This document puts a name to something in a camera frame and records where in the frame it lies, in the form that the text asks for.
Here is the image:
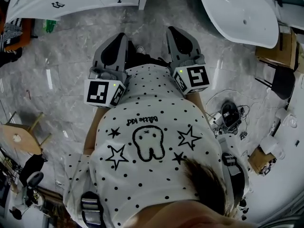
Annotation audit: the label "black round device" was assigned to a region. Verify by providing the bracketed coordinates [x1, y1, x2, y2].
[220, 101, 240, 135]

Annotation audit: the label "green package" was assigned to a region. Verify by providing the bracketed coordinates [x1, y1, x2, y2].
[43, 19, 58, 33]

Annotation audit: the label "person's left forearm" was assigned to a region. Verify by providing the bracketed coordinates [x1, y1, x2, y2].
[83, 104, 114, 157]

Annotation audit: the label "black office chair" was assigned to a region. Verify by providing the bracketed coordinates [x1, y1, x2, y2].
[18, 152, 48, 189]

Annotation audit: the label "person's head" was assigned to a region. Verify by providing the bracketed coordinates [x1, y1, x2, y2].
[140, 198, 262, 228]

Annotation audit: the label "wooden stool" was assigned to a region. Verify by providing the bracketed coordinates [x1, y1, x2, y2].
[0, 111, 52, 156]

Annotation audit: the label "white drawer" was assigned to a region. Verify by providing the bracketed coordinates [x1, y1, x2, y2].
[99, 0, 141, 8]

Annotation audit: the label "orange sofa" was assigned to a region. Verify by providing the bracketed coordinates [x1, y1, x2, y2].
[0, 7, 33, 53]

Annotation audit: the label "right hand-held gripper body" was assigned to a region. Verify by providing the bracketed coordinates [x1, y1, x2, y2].
[170, 54, 210, 95]

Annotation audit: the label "black trousers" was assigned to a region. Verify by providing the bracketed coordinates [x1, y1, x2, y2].
[127, 39, 173, 70]

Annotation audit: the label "tangle of black cables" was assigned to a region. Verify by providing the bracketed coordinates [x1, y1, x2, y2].
[204, 89, 253, 141]

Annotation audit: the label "person's right forearm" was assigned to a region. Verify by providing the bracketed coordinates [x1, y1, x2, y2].
[184, 92, 211, 128]

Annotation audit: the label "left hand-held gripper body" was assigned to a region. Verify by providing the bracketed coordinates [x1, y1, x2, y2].
[84, 67, 131, 109]

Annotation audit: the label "white box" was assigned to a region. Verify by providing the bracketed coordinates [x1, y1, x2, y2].
[259, 136, 279, 155]

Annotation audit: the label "large cardboard box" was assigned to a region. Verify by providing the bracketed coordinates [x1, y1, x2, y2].
[255, 25, 299, 69]

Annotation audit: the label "white bathtub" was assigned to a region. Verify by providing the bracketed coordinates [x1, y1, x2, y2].
[196, 0, 280, 49]

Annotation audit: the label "white polka dot shirt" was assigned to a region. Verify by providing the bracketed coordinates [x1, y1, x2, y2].
[62, 64, 250, 228]

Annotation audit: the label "black white striped blanket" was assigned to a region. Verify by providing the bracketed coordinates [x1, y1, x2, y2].
[0, 0, 24, 67]

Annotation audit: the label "black grey shoulder strap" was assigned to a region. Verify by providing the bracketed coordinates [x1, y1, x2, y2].
[221, 152, 243, 176]
[80, 190, 103, 226]

